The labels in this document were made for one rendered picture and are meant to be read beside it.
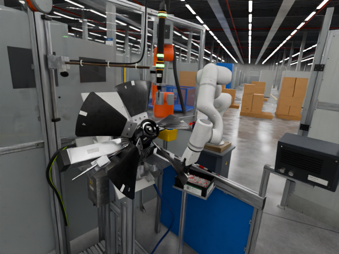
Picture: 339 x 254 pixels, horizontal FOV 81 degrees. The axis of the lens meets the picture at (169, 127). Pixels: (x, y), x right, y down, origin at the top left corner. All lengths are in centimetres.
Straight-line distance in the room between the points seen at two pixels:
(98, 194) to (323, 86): 230
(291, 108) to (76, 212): 836
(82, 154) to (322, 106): 228
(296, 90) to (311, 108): 648
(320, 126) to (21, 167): 269
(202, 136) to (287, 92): 814
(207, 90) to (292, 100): 812
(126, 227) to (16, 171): 83
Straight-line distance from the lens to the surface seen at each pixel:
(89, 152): 108
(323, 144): 115
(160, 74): 113
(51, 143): 152
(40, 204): 188
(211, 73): 114
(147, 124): 109
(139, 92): 123
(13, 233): 195
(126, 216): 146
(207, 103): 106
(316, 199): 285
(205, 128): 98
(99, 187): 144
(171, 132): 160
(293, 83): 906
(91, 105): 104
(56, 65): 139
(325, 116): 259
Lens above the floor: 152
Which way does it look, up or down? 15 degrees down
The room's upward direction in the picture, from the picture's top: 3 degrees clockwise
